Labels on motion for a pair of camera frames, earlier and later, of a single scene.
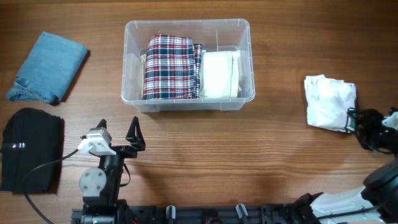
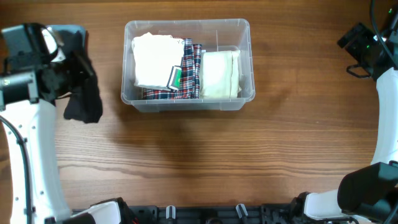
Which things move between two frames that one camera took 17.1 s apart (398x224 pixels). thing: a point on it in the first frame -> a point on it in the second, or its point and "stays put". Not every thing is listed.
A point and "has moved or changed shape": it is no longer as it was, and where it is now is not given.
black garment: [31, 137] has moved or changed shape
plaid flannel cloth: [172, 68] stays put
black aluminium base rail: [198, 214] stays put
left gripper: [137, 142] -> [63, 91]
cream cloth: [220, 73] stays put
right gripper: [371, 119] -> [354, 46]
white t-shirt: [328, 101] -> [154, 57]
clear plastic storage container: [187, 65] stays put
